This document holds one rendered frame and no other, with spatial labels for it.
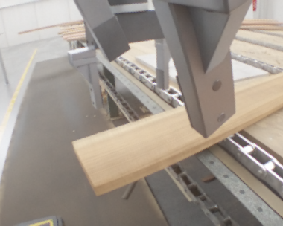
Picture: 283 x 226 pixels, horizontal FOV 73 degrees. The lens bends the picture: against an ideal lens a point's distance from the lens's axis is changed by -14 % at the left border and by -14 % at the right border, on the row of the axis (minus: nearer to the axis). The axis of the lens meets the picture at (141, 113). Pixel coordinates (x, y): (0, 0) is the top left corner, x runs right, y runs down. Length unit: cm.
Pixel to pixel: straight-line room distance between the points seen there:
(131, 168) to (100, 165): 6
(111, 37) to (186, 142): 29
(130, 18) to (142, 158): 24
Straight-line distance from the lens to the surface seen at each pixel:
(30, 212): 160
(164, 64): 41
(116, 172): 39
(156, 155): 41
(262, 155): 51
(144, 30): 36
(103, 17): 21
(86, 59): 34
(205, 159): 50
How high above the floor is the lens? 114
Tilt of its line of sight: 28 degrees down
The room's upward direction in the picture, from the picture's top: 4 degrees counter-clockwise
